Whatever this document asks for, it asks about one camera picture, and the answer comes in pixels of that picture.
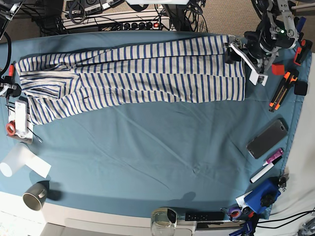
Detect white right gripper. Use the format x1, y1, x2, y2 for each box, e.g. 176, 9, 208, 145
0, 76, 22, 97

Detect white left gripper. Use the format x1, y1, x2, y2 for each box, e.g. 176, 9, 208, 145
224, 36, 279, 86

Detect blue white striped T-shirt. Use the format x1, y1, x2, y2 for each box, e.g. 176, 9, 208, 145
15, 35, 246, 125

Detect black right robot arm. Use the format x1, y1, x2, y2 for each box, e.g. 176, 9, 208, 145
0, 0, 24, 100

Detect red tape roll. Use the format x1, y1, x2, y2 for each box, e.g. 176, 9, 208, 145
5, 120, 16, 136

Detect white plastic screw box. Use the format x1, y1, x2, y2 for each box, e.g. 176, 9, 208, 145
15, 100, 28, 139

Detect red cube block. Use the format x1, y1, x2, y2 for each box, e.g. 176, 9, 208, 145
272, 63, 285, 75

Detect orange black utility knife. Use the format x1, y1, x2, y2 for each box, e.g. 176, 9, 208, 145
269, 69, 299, 112

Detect translucent white plastic cup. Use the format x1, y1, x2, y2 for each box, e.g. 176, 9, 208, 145
0, 143, 34, 177

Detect orange black clamp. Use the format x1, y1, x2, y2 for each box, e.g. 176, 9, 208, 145
293, 39, 313, 66

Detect black square box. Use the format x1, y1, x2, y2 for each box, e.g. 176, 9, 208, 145
294, 80, 308, 96

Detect black power strip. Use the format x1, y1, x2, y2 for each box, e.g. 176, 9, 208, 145
98, 22, 162, 31

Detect smartphone in clear case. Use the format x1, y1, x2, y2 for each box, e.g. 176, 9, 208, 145
247, 119, 287, 159

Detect grey metal mug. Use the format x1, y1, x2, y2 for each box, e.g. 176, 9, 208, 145
22, 181, 49, 211

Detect pink marker pen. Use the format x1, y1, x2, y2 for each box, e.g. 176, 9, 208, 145
263, 148, 284, 166

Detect blue table cloth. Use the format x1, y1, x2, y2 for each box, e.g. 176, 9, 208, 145
0, 30, 313, 219

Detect white board marker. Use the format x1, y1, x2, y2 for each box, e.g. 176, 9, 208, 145
250, 157, 282, 183

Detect blue clamp tool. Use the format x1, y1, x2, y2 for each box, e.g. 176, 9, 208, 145
244, 177, 281, 214

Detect purple tape roll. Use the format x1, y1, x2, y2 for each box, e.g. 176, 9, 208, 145
228, 207, 242, 220

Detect black remote control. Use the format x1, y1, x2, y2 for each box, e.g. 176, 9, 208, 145
185, 211, 225, 221

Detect clear glass jar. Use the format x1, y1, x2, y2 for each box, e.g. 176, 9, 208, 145
151, 207, 177, 236

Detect red handled screwdriver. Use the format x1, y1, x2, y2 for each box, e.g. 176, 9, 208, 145
8, 64, 15, 77

